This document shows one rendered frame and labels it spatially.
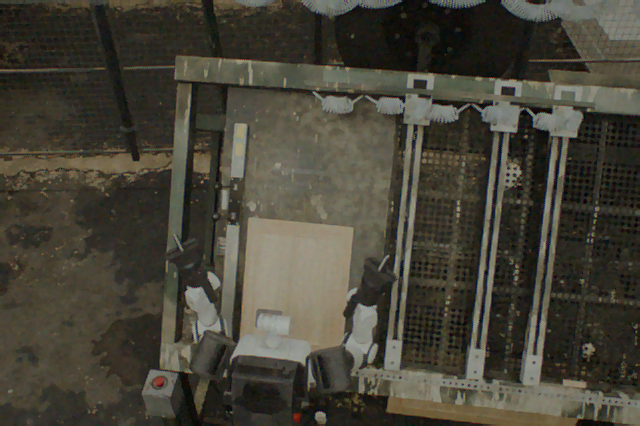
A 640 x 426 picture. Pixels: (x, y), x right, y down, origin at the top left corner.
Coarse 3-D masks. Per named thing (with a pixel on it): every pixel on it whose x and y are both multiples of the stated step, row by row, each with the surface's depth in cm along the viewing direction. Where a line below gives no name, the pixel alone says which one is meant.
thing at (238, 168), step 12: (240, 156) 273; (240, 168) 273; (240, 216) 276; (228, 228) 276; (240, 228) 278; (228, 240) 277; (228, 252) 277; (228, 264) 277; (228, 276) 278; (228, 288) 278; (228, 300) 279; (228, 312) 279; (228, 324) 280; (228, 336) 280
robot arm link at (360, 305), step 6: (354, 288) 237; (348, 294) 237; (354, 294) 230; (348, 300) 230; (354, 300) 228; (360, 300) 229; (366, 300) 228; (348, 306) 231; (354, 306) 230; (360, 306) 231; (366, 306) 231; (372, 306) 230; (348, 312) 232; (360, 312) 231; (348, 318) 234
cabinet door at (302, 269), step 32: (256, 224) 277; (288, 224) 275; (320, 224) 274; (256, 256) 278; (288, 256) 277; (320, 256) 276; (256, 288) 279; (288, 288) 278; (320, 288) 277; (320, 320) 278
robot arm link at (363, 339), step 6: (354, 330) 247; (366, 330) 244; (348, 336) 253; (354, 336) 249; (360, 336) 246; (366, 336) 246; (348, 342) 252; (354, 342) 251; (360, 342) 249; (366, 342) 250; (366, 348) 250
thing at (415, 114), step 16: (432, 80) 256; (416, 96) 257; (416, 112) 248; (416, 128) 264; (416, 144) 263; (416, 160) 263; (416, 176) 263; (416, 192) 264; (400, 208) 265; (400, 224) 265; (400, 240) 266; (400, 256) 267; (400, 272) 268; (400, 288) 271; (400, 304) 269; (400, 320) 269; (400, 336) 269; (400, 352) 270; (384, 368) 271
